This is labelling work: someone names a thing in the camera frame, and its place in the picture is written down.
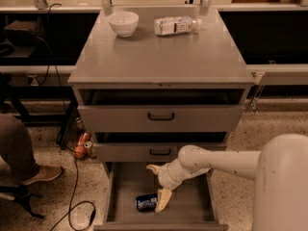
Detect clear plastic water bottle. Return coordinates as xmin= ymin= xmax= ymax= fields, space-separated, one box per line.
xmin=154 ymin=15 xmax=202 ymax=37

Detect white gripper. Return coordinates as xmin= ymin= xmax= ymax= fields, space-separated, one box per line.
xmin=146 ymin=159 xmax=210 ymax=213

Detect black cable on floor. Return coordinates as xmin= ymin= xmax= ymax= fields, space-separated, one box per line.
xmin=47 ymin=157 xmax=97 ymax=231

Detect black top drawer handle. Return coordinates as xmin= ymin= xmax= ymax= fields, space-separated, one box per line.
xmin=147 ymin=113 xmax=175 ymax=121

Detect white ceramic bowl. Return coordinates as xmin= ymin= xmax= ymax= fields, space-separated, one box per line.
xmin=108 ymin=12 xmax=139 ymax=38

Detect red can on floor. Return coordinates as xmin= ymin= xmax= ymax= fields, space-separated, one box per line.
xmin=77 ymin=132 xmax=91 ymax=146

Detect grey middle drawer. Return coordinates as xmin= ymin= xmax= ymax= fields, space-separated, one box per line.
xmin=93 ymin=132 xmax=229 ymax=162

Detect tan shoe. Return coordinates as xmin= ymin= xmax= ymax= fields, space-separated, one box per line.
xmin=20 ymin=165 xmax=63 ymax=186

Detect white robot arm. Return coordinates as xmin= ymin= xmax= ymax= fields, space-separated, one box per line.
xmin=147 ymin=134 xmax=308 ymax=231

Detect dark box on shelf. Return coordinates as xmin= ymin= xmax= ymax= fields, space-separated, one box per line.
xmin=4 ymin=20 xmax=44 ymax=46

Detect black office chair base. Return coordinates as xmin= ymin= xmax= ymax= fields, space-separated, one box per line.
xmin=0 ymin=186 xmax=43 ymax=218

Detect black drawer handle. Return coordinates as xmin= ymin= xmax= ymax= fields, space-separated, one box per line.
xmin=149 ymin=149 xmax=171 ymax=156
xmin=147 ymin=113 xmax=175 ymax=121

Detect grey bottom drawer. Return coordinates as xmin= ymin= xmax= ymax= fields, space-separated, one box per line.
xmin=93 ymin=162 xmax=228 ymax=231

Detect grey drawer cabinet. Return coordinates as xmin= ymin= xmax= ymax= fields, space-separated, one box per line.
xmin=67 ymin=5 xmax=256 ymax=178

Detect grey drawer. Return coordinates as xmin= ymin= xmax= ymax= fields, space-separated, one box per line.
xmin=93 ymin=162 xmax=228 ymax=231
xmin=79 ymin=90 xmax=244 ymax=132
xmin=93 ymin=132 xmax=229 ymax=162

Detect grey top drawer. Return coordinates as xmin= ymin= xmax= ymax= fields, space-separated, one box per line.
xmin=79 ymin=90 xmax=244 ymax=132

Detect black middle drawer handle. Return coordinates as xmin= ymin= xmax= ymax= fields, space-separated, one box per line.
xmin=149 ymin=149 xmax=171 ymax=156

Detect blue pepsi can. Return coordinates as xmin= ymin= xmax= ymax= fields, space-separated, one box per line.
xmin=136 ymin=193 xmax=158 ymax=211

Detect orange can on floor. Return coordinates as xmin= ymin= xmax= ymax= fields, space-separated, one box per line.
xmin=84 ymin=141 xmax=94 ymax=158

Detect person's leg brown trousers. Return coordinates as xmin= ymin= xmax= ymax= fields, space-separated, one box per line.
xmin=0 ymin=115 xmax=39 ymax=185

